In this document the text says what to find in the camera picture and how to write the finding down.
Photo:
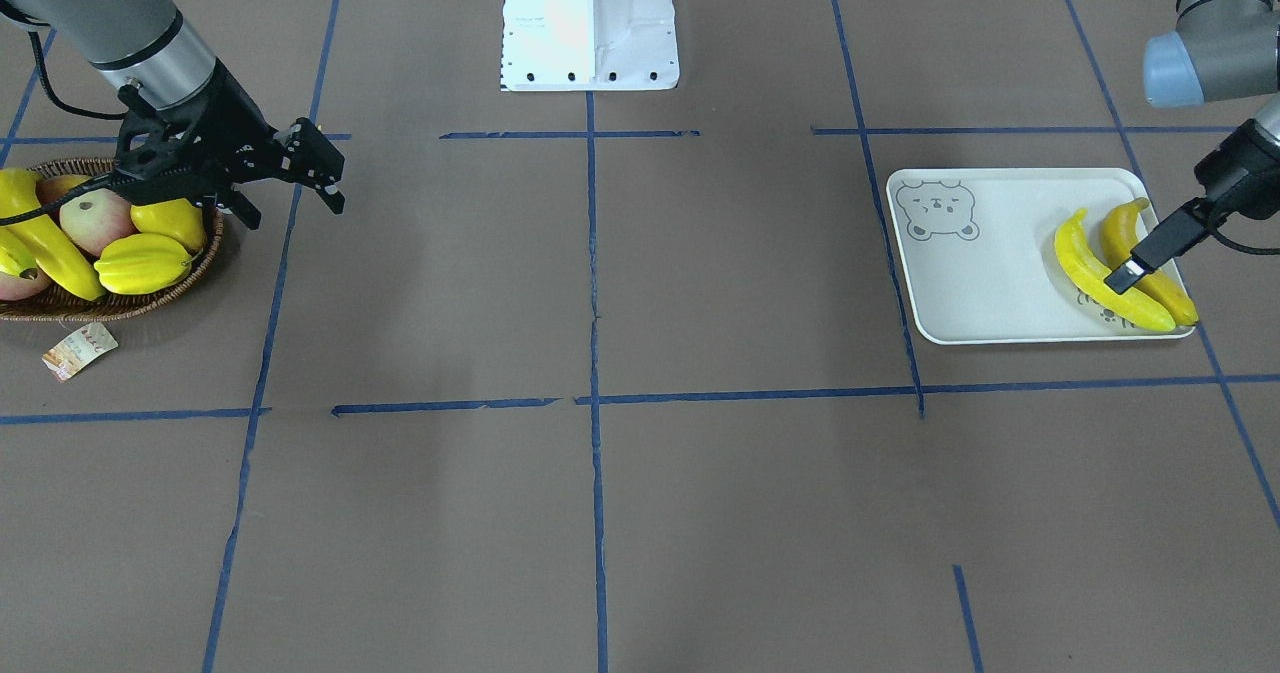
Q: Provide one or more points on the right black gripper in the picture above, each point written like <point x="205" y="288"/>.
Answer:
<point x="237" y="118"/>

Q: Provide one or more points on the yellow starfruit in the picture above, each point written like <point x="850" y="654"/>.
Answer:
<point x="143" y="264"/>

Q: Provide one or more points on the brown wicker basket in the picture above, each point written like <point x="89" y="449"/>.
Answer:
<point x="57" y="305"/>

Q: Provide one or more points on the white bear tray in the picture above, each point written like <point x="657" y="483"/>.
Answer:
<point x="976" y="246"/>

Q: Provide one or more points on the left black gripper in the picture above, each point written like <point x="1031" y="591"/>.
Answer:
<point x="1236" y="167"/>

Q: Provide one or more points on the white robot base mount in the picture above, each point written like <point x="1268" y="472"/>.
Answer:
<point x="589" y="45"/>

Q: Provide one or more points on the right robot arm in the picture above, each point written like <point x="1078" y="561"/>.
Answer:
<point x="145" y="41"/>

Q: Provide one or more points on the pink peach apple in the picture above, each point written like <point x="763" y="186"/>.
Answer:
<point x="95" y="220"/>

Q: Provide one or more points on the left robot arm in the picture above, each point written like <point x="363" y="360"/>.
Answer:
<point x="1218" y="50"/>

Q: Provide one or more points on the paper tag label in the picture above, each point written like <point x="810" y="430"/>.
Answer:
<point x="78" y="350"/>

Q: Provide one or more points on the yellow pear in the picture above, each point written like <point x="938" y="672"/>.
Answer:
<point x="178" y="219"/>

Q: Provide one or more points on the red yellow apple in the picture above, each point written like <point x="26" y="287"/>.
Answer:
<point x="16" y="288"/>

